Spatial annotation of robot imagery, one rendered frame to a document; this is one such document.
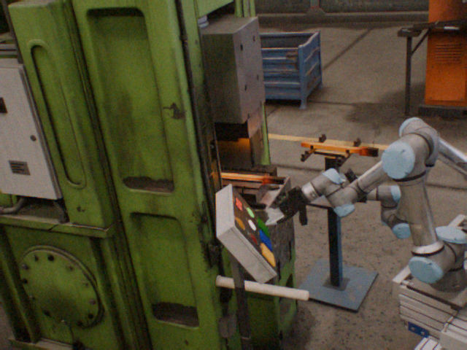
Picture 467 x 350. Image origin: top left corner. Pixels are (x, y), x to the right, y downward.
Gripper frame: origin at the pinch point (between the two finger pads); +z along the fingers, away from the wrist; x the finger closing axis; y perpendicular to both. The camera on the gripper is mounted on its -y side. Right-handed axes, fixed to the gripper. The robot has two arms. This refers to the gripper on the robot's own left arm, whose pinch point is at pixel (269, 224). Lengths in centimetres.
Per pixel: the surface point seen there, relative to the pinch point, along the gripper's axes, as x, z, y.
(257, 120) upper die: -46, -16, 25
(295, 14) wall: -854, -64, -135
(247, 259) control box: 27.0, 8.1, 7.2
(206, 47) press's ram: -36, -19, 68
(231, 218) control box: 21.1, 4.0, 22.5
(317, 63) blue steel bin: -462, -50, -108
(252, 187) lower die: -40.9, 5.9, -0.6
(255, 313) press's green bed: -36, 48, -62
